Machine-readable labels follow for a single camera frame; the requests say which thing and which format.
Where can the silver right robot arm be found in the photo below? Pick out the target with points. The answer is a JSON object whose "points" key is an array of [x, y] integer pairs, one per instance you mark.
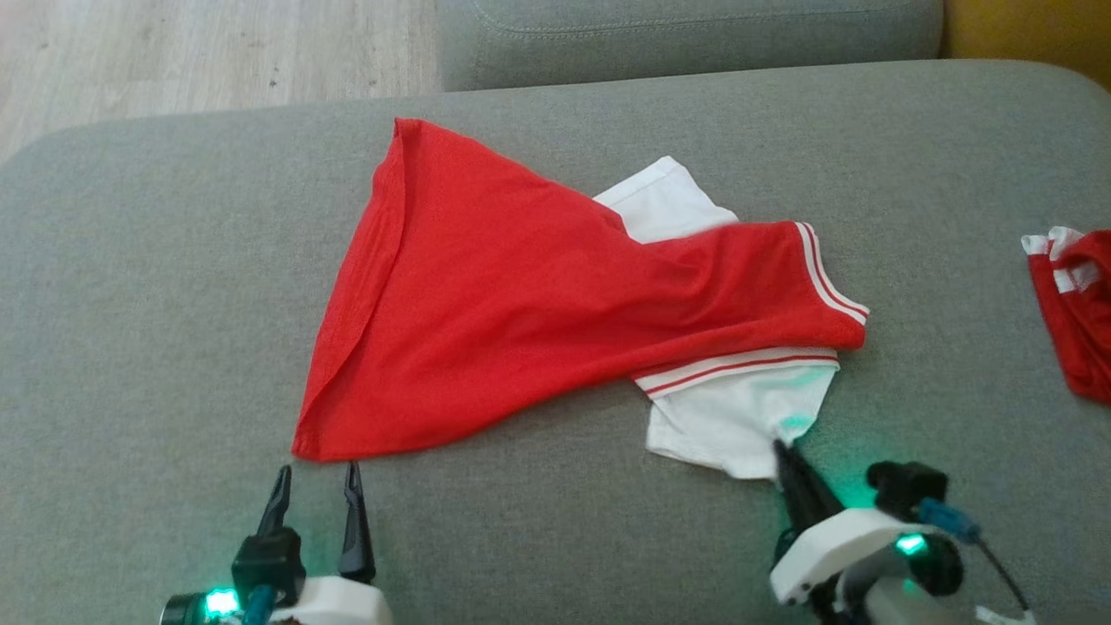
{"points": [[894, 608]]}

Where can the red shorts with white stripe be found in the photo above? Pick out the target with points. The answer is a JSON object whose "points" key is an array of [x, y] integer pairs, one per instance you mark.
{"points": [[1085, 330]]}

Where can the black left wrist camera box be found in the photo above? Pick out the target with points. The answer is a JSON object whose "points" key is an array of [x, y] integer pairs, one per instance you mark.
{"points": [[269, 560]]}

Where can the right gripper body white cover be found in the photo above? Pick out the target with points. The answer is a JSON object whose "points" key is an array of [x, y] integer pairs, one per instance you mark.
{"points": [[833, 547]]}

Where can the red shirt with white sleeves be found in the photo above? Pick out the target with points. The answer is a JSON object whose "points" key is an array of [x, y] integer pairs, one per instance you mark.
{"points": [[486, 304]]}

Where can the large grey sofa seat cushion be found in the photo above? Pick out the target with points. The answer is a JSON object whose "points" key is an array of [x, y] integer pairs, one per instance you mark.
{"points": [[130, 347]]}

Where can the grey cushion with stitched seam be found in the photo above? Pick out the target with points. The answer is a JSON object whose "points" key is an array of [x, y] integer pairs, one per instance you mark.
{"points": [[694, 43]]}

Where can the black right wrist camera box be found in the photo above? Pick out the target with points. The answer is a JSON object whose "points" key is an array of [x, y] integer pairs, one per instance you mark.
{"points": [[903, 486]]}

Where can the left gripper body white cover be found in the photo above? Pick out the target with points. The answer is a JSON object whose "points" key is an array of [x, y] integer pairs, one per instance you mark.
{"points": [[343, 603]]}

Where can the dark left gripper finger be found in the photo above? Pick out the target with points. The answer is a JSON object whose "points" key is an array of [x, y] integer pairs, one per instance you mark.
{"points": [[276, 503], [356, 529]]}

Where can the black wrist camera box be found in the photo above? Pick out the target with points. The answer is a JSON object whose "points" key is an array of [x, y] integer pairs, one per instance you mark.
{"points": [[269, 560], [903, 486]]}

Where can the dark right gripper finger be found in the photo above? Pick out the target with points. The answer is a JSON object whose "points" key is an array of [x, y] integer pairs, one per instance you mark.
{"points": [[818, 499], [792, 499]]}

